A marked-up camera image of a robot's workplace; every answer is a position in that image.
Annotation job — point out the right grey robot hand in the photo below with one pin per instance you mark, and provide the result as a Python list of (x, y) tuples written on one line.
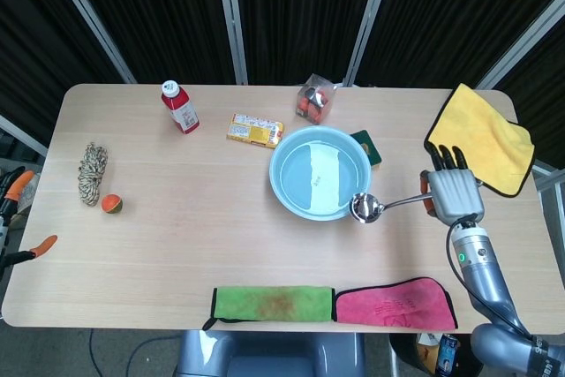
[(454, 193)]

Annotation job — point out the green yellow scouring sponge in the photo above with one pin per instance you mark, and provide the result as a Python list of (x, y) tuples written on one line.
[(374, 157)]

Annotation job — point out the metal ladle with orange handle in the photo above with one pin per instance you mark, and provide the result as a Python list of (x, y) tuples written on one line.
[(365, 208)]

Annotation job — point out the blue drink can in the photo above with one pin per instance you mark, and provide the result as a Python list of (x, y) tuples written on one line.
[(446, 352)]

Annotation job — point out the grey table leg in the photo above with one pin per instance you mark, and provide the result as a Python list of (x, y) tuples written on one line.
[(394, 355)]

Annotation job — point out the orange white carton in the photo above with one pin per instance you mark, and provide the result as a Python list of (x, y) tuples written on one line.
[(426, 352)]

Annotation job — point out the yellow snack box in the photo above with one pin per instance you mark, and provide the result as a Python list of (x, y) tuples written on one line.
[(253, 130)]

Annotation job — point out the grey robot torso base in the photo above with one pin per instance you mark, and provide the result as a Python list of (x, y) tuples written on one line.
[(269, 355)]

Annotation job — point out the pink microfiber cloth black trim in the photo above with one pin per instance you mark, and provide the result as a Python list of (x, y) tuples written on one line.
[(393, 306)]

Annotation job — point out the light blue bowl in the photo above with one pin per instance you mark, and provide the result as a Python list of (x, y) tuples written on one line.
[(291, 174)]

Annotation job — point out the orange and green ball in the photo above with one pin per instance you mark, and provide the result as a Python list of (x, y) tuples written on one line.
[(112, 204)]

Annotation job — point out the clear bag of snacks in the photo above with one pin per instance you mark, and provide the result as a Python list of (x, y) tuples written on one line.
[(315, 101)]

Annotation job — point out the yellow microfiber cloth black trim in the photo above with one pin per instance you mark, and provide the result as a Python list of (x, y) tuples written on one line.
[(485, 130)]

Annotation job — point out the green microfiber cloth black trim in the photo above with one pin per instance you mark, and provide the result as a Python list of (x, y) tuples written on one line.
[(273, 304)]

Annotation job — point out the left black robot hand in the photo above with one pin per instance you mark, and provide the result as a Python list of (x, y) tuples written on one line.
[(20, 183)]

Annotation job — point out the red juice bottle white cap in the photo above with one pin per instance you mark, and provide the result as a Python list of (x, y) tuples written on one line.
[(181, 110)]

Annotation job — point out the grey partition frame post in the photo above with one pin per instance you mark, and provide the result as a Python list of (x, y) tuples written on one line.
[(231, 19), (549, 174), (22, 136), (370, 19), (525, 39), (86, 10)]

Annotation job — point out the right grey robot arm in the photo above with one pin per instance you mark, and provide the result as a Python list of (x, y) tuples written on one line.
[(481, 266)]

